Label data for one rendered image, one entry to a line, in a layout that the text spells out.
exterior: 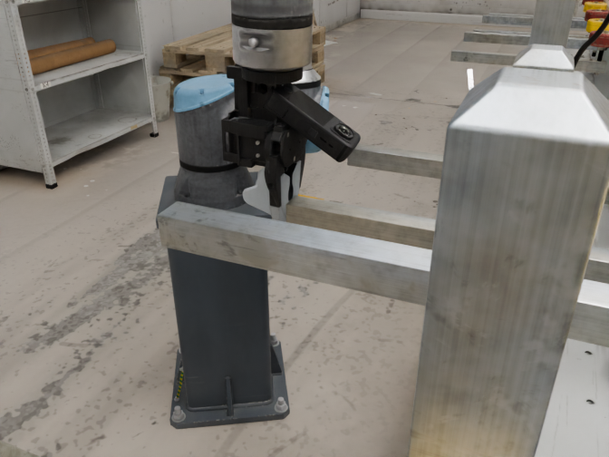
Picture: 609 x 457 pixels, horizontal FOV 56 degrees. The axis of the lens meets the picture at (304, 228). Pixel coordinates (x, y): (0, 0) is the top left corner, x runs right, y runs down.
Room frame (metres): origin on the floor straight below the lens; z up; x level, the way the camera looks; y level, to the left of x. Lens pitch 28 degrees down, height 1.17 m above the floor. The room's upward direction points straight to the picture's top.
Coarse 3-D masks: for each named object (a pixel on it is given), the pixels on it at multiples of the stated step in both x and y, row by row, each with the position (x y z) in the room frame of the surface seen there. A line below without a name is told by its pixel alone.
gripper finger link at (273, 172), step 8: (280, 144) 0.64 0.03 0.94; (272, 160) 0.62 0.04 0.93; (272, 168) 0.62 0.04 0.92; (280, 168) 0.63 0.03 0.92; (272, 176) 0.62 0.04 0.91; (280, 176) 0.63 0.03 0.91; (272, 184) 0.63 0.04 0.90; (280, 184) 0.63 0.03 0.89; (272, 192) 0.62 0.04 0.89; (280, 192) 0.63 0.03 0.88; (272, 200) 0.63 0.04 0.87; (280, 200) 0.63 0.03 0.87
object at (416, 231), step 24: (288, 216) 0.65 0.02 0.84; (312, 216) 0.63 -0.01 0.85; (336, 216) 0.62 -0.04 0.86; (360, 216) 0.61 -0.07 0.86; (384, 216) 0.61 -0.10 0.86; (408, 216) 0.61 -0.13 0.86; (384, 240) 0.60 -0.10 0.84; (408, 240) 0.59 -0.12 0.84; (432, 240) 0.58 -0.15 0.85; (600, 264) 0.51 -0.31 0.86
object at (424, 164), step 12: (360, 144) 0.90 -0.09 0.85; (348, 156) 0.88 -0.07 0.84; (360, 156) 0.87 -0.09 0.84; (372, 156) 0.86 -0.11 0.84; (384, 156) 0.85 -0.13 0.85; (396, 156) 0.85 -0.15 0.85; (408, 156) 0.84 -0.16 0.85; (420, 156) 0.84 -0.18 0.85; (432, 156) 0.84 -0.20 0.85; (372, 168) 0.86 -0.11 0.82; (384, 168) 0.85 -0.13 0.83; (396, 168) 0.85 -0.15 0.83; (408, 168) 0.84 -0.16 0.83; (420, 168) 0.83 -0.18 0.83; (432, 168) 0.82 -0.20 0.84
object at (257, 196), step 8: (264, 168) 0.65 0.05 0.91; (264, 176) 0.65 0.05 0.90; (288, 176) 0.65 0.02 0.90; (256, 184) 0.66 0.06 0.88; (264, 184) 0.65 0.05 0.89; (288, 184) 0.65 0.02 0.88; (248, 192) 0.66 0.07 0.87; (256, 192) 0.65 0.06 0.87; (264, 192) 0.65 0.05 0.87; (248, 200) 0.66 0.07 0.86; (256, 200) 0.66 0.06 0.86; (264, 200) 0.65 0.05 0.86; (288, 200) 0.65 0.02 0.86; (256, 208) 0.66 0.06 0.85; (264, 208) 0.65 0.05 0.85; (272, 208) 0.64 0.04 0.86; (280, 208) 0.63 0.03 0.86; (272, 216) 0.64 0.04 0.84; (280, 216) 0.64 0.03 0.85
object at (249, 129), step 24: (240, 72) 0.66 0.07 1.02; (264, 72) 0.64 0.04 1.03; (288, 72) 0.64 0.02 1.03; (240, 96) 0.66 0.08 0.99; (264, 96) 0.66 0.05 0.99; (240, 120) 0.66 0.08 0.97; (264, 120) 0.66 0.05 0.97; (240, 144) 0.65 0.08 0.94; (264, 144) 0.64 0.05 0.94; (288, 144) 0.64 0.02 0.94
